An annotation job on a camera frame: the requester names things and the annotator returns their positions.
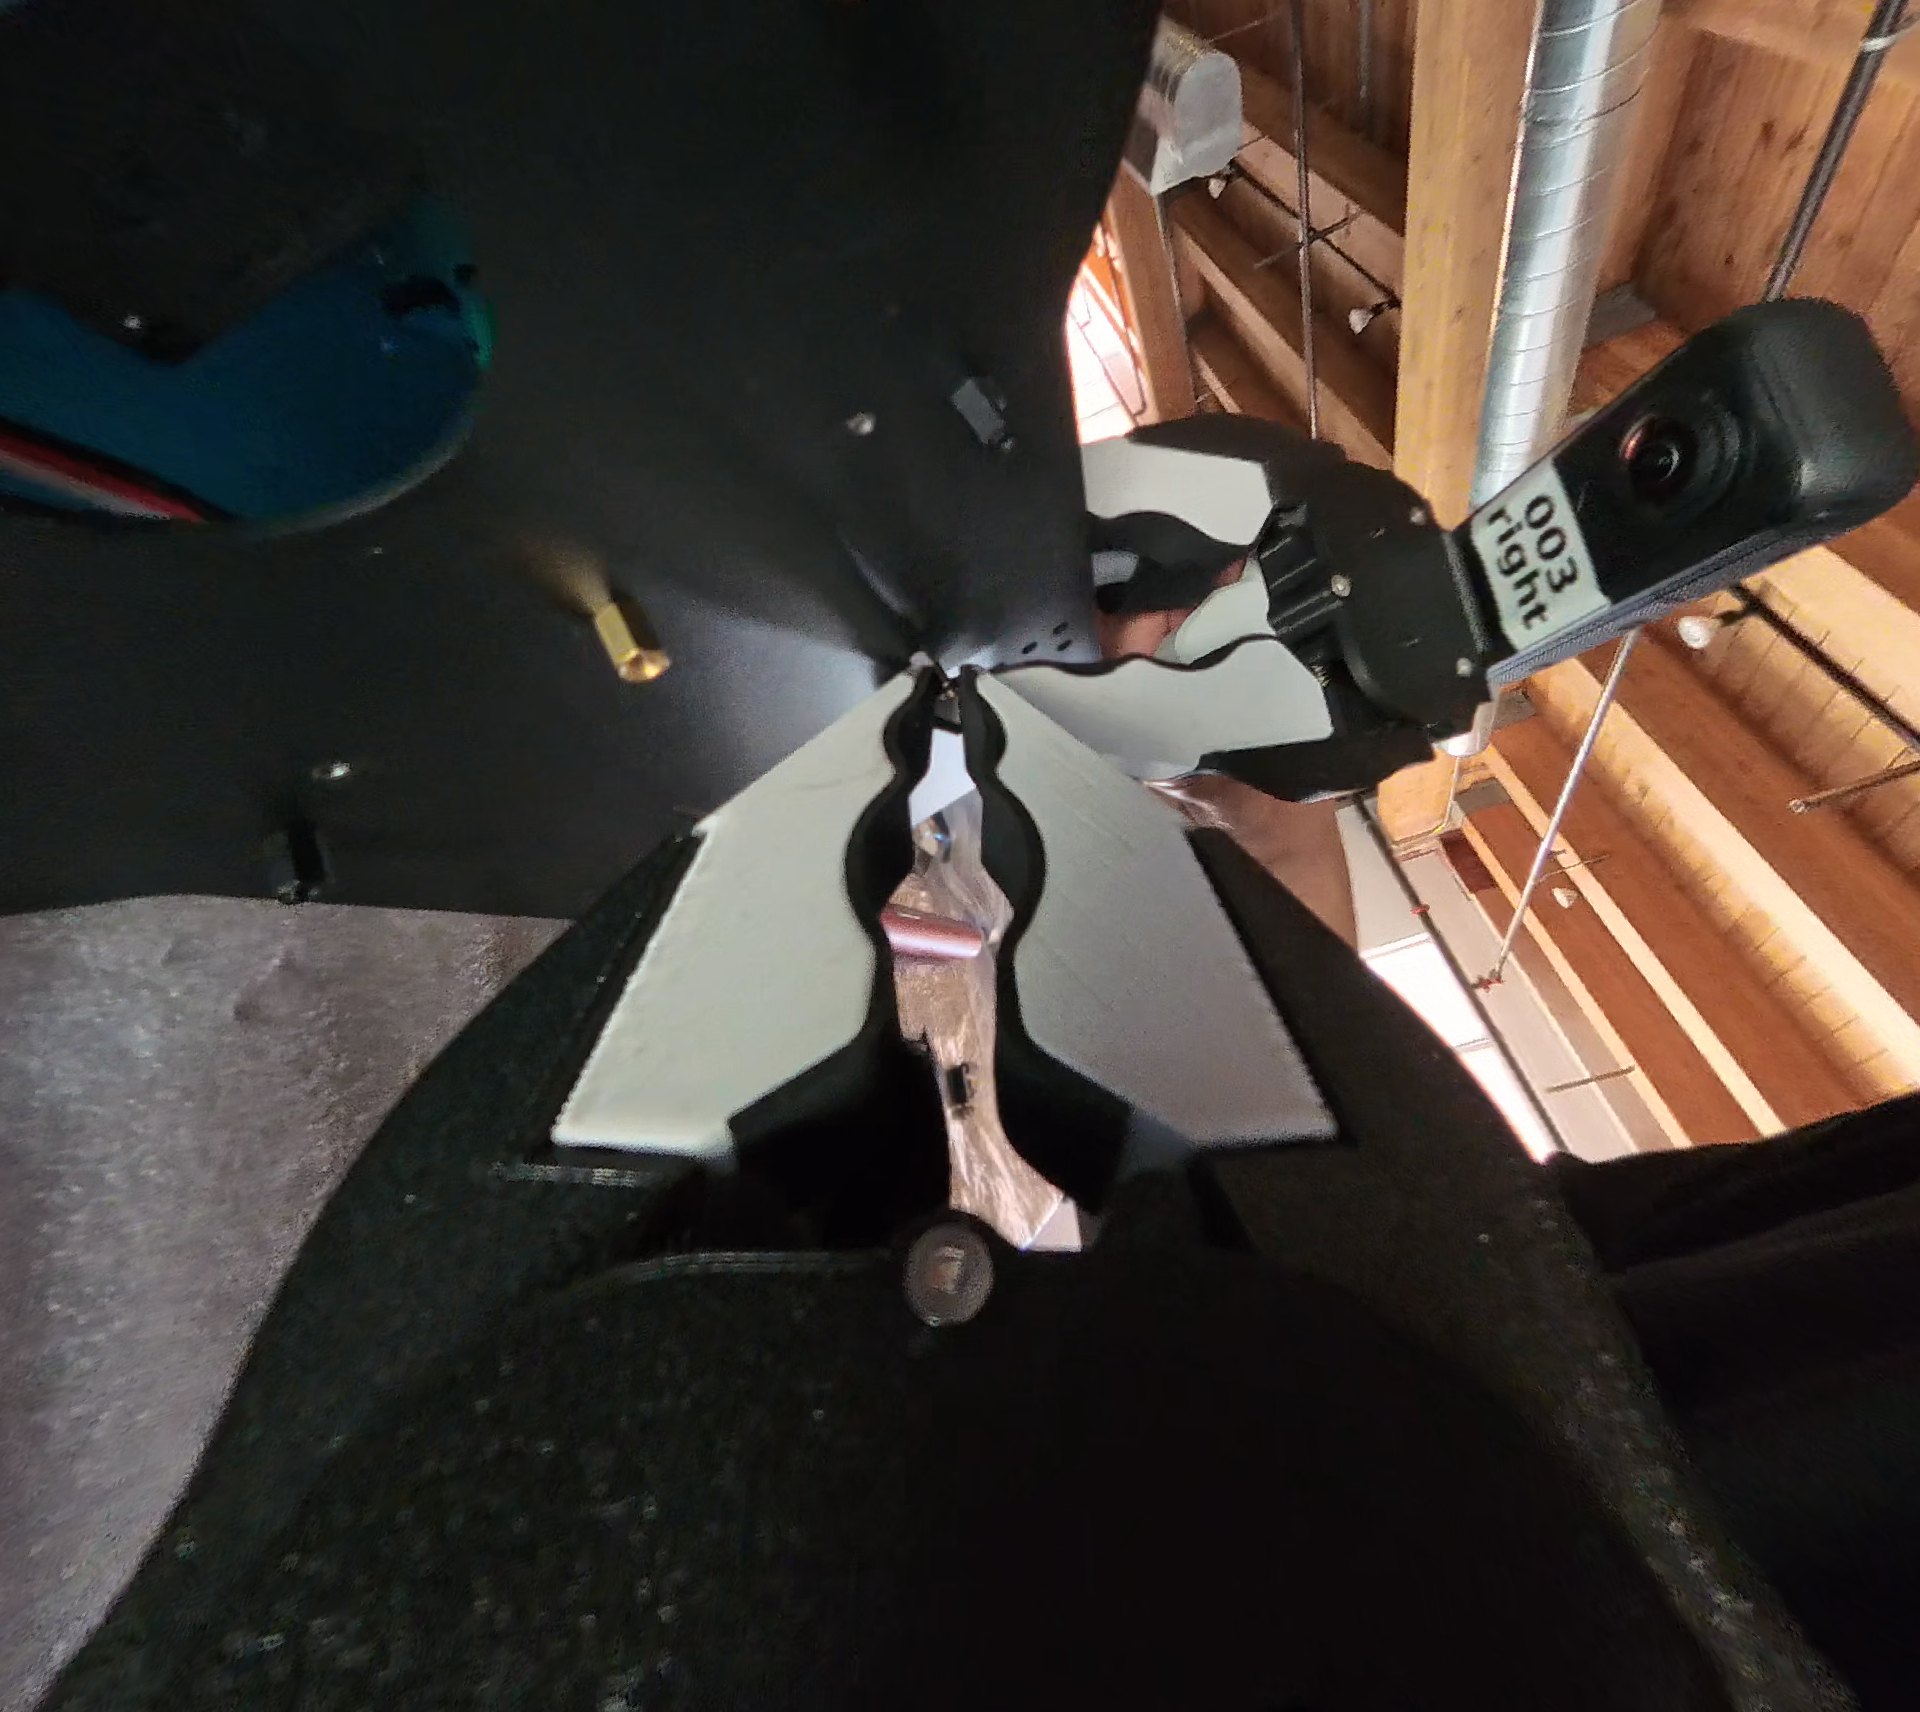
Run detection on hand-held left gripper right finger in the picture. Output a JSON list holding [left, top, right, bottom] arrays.
[[959, 669, 1340, 1152]]

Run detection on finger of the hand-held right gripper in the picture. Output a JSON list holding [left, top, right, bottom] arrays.
[[1079, 436, 1280, 563], [989, 636, 1340, 788]]

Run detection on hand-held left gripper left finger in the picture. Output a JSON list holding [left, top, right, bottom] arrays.
[[552, 669, 943, 1162]]

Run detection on blue hobby robot arm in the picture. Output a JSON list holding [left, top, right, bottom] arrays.
[[0, 0, 1201, 920]]

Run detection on person's right hand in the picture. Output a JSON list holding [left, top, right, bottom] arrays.
[[1094, 603, 1201, 669]]

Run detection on red screwdriver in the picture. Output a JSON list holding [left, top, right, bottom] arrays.
[[883, 905, 987, 969]]

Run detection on large clear zip bag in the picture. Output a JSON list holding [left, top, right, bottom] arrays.
[[883, 728, 1086, 1253]]

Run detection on thin metal ceiling rod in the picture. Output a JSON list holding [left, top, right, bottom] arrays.
[[1278, 0, 1325, 442]]

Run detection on white foam sheet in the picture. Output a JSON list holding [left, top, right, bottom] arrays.
[[0, 894, 579, 1712]]

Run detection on silver duct vent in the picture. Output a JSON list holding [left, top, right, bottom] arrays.
[[1143, 21, 1249, 196]]

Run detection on silver ventilation duct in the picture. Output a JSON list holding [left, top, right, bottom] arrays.
[[1465, 0, 1715, 515]]

